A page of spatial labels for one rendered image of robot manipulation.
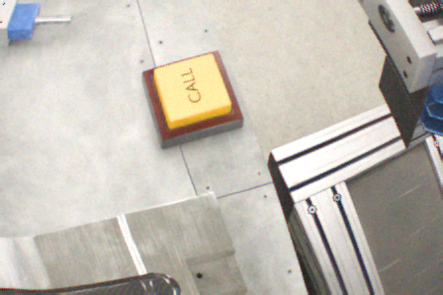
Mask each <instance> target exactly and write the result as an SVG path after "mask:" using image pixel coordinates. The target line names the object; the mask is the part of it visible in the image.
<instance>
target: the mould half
mask: <svg viewBox="0 0 443 295"><path fill-rule="evenodd" d="M225 249H227V251H228V252H230V251H234V250H235V249H234V246H233V244H232V241H231V238H230V235H229V232H228V230H227V227H226V224H225V221H224V218H223V216H222V211H221V208H220V205H219V202H218V199H217V196H216V193H215V192H212V193H209V194H205V195H202V196H198V197H194V198H190V199H186V200H185V199H183V200H179V201H176V202H172V203H168V204H165V205H161V206H158V207H155V206H154V207H151V208H148V209H144V210H141V211H139V210H137V211H135V212H131V213H128V214H127V213H125V214H123V215H122V216H120V217H114V218H111V219H106V220H103V221H98V222H94V223H93V222H92V223H90V224H84V225H82V226H80V225H79V226H77V227H72V228H70V229H69V228H68V229H66V230H65V229H63V230H61V231H56V232H51V233H47V234H43V235H42V234H40V235H39V236H38V235H36V236H31V237H22V238H21V237H19V238H0V288H1V287H3V288H5V287H6V288H13V289H14V288H16V289H18V288H19V289H32V290H33V289H35V290H36V289H44V290H46V289H55V288H64V287H68V286H69V287H71V286H78V285H79V286H80V285H85V284H91V283H96V282H97V283H99V282H103V281H108V280H110V281H111V280H113V279H114V280H116V279H120V278H126V277H132V276H137V275H143V274H146V273H148V272H150V273H151V272H153V274H155V273H163V274H166V275H168V276H170V277H172V278H173V279H174V280H175V281H176V282H177V283H178V286H179V289H180V291H181V293H180V295H200V294H199V291H198V289H197V286H196V284H195V282H194V279H193V277H192V274H191V272H190V269H189V266H188V263H187V262H186V261H185V259H187V258H190V257H197V256H201V255H204V254H208V253H215V252H218V251H222V250H225Z"/></svg>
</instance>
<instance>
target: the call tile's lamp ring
mask: <svg viewBox="0 0 443 295"><path fill-rule="evenodd" d="M210 53H212V54H213V55H214V58H215V61H216V63H217V65H218V68H219V71H220V74H221V78H222V81H223V84H224V87H225V90H226V93H227V95H228V98H229V101H231V106H232V110H233V113H234V114H231V115H227V116H223V117H219V118H215V119H211V120H208V121H204V122H201V123H196V125H192V126H189V127H185V128H181V129H176V130H173V131H169V132H167V130H166V127H165V124H164V121H163V118H162V115H161V111H160V108H161V107H160V104H159V101H158V98H157V95H156V92H155V90H154V87H153V85H154V84H153V81H152V78H151V74H154V69H155V68H159V67H163V66H166V65H170V64H174V63H177V62H178V61H175V62H171V63H167V64H164V65H160V66H156V67H154V68H153V69H150V70H146V71H144V72H143V75H144V80H145V83H146V86H147V89H148V90H147V92H148V95H149V98H150V101H151V104H152V107H153V110H154V111H153V113H154V116H155V119H156V122H157V125H158V128H159V131H160V134H161V137H162V140H163V141H166V140H170V138H174V137H177V136H182V135H186V134H189V133H193V132H197V131H200V130H204V129H208V128H211V127H216V126H217V125H220V124H223V123H227V122H232V121H236V120H239V119H243V117H242V115H241V112H240V109H239V105H238V102H237V100H236V97H235V94H234V91H233V88H232V86H230V83H229V80H228V77H227V74H226V72H225V69H224V66H223V63H222V60H221V57H220V54H219V51H218V50H214V51H211V52H207V53H203V54H199V55H195V56H190V57H187V58H184V59H182V60H186V59H189V58H193V57H198V56H202V55H206V54H210ZM182 60H179V61H182Z"/></svg>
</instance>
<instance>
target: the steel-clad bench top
mask: <svg viewBox="0 0 443 295"><path fill-rule="evenodd" d="M18 1H19V2H18V4H23V3H24V4H26V3H28V4H29V3H41V12H40V16H54V15H55V16H57V15H60V16H61V15H64V16H65V15H69V16H70V15H73V16H72V22H71V24H69V25H67V24H64V25H62V24H60V25H58V24H56V25H36V27H35V29H34V31H33V35H32V38H31V39H30V40H28V39H26V40H24V39H22V40H20V39H18V40H16V39H14V40H12V39H11V40H10V43H9V45H8V46H7V47H0V238H19V237H21V238H22V237H31V236H36V235H38V236H39V235H40V234H42V235H43V234H47V233H51V232H56V231H61V230H63V229H65V230H66V229H68V228H69V229H70V228H72V227H77V226H79V225H80V226H82V225H84V224H90V223H92V222H93V223H94V222H98V221H103V220H106V219H111V218H114V217H120V216H122V215H123V214H125V213H127V214H128V213H131V212H135V211H137V210H139V211H141V210H144V209H148V208H151V207H154V206H155V207H158V206H161V205H165V204H168V203H172V202H176V201H179V200H183V199H185V200H186V199H190V198H194V197H198V196H202V195H205V194H209V193H212V192H215V193H216V196H217V199H218V202H219V205H220V208H221V213H222V216H223V218H224V221H225V224H226V227H227V230H228V232H229V235H230V238H231V241H232V244H233V246H234V249H235V254H234V256H235V259H236V261H237V264H238V266H239V269H240V270H241V275H242V278H243V280H244V283H245V285H246V287H247V290H248V291H250V292H251V295H308V291H307V289H306V286H305V282H304V280H303V276H302V274H301V269H300V267H299V262H298V260H297V256H296V253H295V251H294V246H293V244H292V241H291V239H292V238H291V236H290V234H289V231H288V226H287V224H286V221H285V218H284V216H283V211H282V208H281V205H280V202H279V199H278V197H277V194H276V191H275V188H274V186H273V184H274V183H273V180H272V177H271V173H270V171H269V168H268V165H267V162H266V160H265V157H264V153H263V150H261V147H260V145H259V143H258V139H257V136H256V133H255V131H254V128H253V125H252V121H251V119H250V116H249V113H248V110H246V107H245V105H244V101H243V98H242V95H241V92H240V90H239V87H238V84H237V81H236V79H235V76H234V75H233V73H232V70H231V67H230V65H229V63H228V60H227V57H226V55H225V52H224V49H223V47H222V43H221V41H220V38H219V35H218V33H217V31H216V29H215V26H214V24H213V22H212V19H211V17H210V15H209V11H208V8H207V6H206V4H205V2H204V0H18ZM137 3H138V4H137ZM138 7H139V8H138ZM139 9H140V10H139ZM214 50H218V51H219V52H220V55H221V60H222V62H223V64H224V67H225V70H226V73H227V76H228V78H229V81H230V84H231V85H232V87H233V90H234V92H235V95H236V98H237V101H238V104H239V107H240V110H241V113H242V116H243V126H242V128H240V129H237V130H233V131H229V132H225V133H221V134H217V135H213V136H209V137H205V138H202V139H198V140H197V141H193V142H190V143H186V144H182V145H179V146H175V147H169V148H165V149H162V148H161V146H160V143H159V139H158V135H157V132H156V130H155V127H154V124H153V121H152V118H151V115H150V113H151V112H150V109H149V106H148V103H147V100H146V97H145V94H144V93H145V91H144V88H143V85H142V82H141V80H142V72H143V71H146V70H150V69H153V68H154V67H156V66H159V65H163V64H167V63H171V62H175V61H179V60H182V59H184V58H186V57H190V56H195V55H199V54H203V53H207V52H210V51H214ZM180 149H181V150H180ZM182 152H183V153H182ZM183 156H184V157H183ZM184 159H185V160H184ZM185 162H186V163H185ZM186 165H187V166H186ZM187 168H188V169H187ZM188 171H189V173H188ZM189 175H190V176H189ZM190 178H191V179H190ZM191 181H192V182H191ZM192 184H193V185H192ZM193 187H194V188H193ZM194 190H196V191H194ZM196 194H197V195H196Z"/></svg>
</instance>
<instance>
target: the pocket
mask: <svg viewBox="0 0 443 295"><path fill-rule="evenodd" d="M234 254H235V250H234V251H230V252H228V251H227V249H225V250H222V251H218V252H215V253H208V254H204V255H201V256H197V257H190V258H187V259H185V261H186V262H187V263H188V266H189V269H190V272H191V274H192V277H193V279H194V282H195V284H196V286H197V289H198V291H199V294H200V295H245V294H244V293H246V292H248V290H247V287H246V285H245V283H244V280H243V278H242V275H241V270H240V269H239V266H238V264H237V261H236V259H235V256H234Z"/></svg>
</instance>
